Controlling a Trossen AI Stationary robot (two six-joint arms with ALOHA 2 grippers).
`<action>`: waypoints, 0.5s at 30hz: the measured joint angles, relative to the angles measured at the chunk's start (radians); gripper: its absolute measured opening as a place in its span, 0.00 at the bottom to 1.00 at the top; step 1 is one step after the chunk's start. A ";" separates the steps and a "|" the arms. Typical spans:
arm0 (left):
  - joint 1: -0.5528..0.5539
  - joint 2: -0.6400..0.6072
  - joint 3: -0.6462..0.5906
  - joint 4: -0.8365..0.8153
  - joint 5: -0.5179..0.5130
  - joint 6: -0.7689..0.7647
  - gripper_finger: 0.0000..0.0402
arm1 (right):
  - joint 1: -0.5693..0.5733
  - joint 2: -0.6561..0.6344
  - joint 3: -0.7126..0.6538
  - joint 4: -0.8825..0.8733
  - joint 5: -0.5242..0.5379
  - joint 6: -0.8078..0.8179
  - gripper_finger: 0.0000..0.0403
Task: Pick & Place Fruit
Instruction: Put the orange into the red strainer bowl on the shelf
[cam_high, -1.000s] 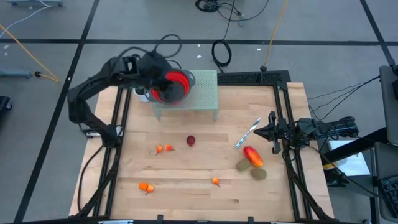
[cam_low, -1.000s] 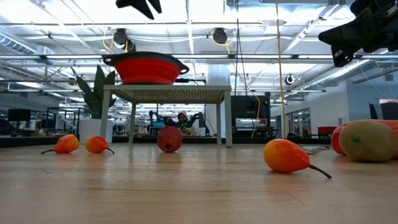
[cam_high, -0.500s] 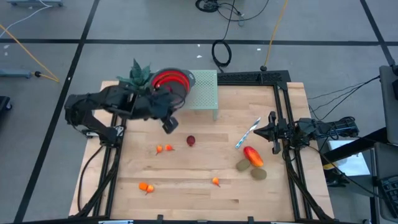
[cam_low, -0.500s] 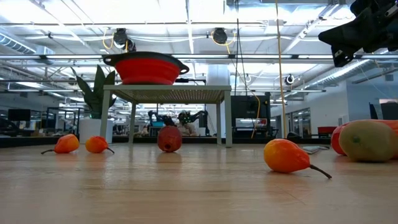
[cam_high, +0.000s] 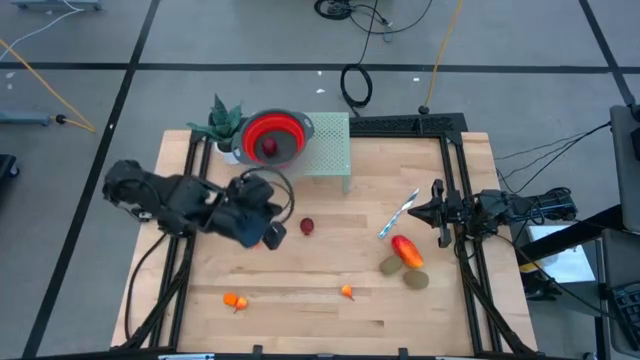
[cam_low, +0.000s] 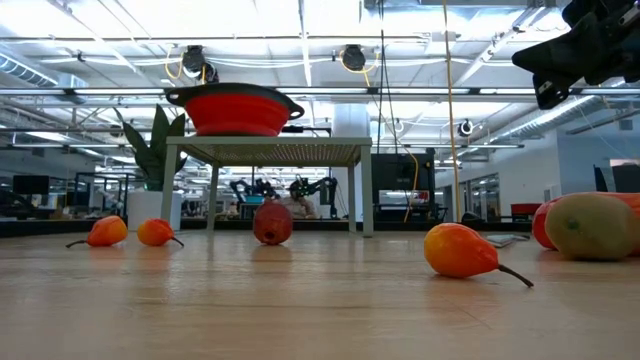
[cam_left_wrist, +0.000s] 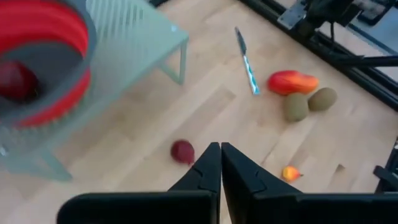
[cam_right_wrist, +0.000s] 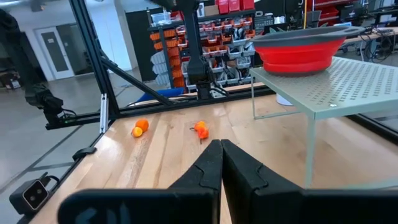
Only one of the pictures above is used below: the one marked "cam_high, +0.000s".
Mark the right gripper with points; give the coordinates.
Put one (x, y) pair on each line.
(450, 212)

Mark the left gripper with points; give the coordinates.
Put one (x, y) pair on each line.
(245, 220)

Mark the red orange mango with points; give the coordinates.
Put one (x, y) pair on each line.
(407, 251)

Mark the dark red plum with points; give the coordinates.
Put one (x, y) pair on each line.
(307, 226)

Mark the brown green kiwi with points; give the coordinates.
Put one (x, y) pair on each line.
(416, 279)
(390, 265)

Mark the small orange fruit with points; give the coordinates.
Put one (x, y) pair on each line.
(229, 299)

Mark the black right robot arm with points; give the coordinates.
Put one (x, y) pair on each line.
(520, 207)

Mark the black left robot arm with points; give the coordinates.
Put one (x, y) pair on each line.
(165, 200)

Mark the white plant pot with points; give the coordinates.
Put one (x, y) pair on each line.
(226, 156)

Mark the red grey collapsible colander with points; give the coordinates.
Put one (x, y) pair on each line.
(255, 130)

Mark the green snake plant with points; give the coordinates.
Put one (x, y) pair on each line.
(222, 122)

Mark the pale green perforated shelf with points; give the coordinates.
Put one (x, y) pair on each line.
(330, 145)

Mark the white box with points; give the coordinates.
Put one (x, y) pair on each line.
(565, 265)

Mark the silver bar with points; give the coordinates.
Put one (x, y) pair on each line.
(185, 357)

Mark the grey desk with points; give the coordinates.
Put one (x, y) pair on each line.
(620, 260)

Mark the black keyboard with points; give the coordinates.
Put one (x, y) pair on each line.
(630, 310)

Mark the grey stand foot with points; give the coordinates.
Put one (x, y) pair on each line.
(25, 118)
(55, 4)

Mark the black caster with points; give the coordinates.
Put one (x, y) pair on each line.
(7, 165)

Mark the black aluminium table frame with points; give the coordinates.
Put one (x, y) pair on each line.
(400, 124)

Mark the black camera bracket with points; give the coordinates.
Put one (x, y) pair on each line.
(403, 352)
(257, 350)

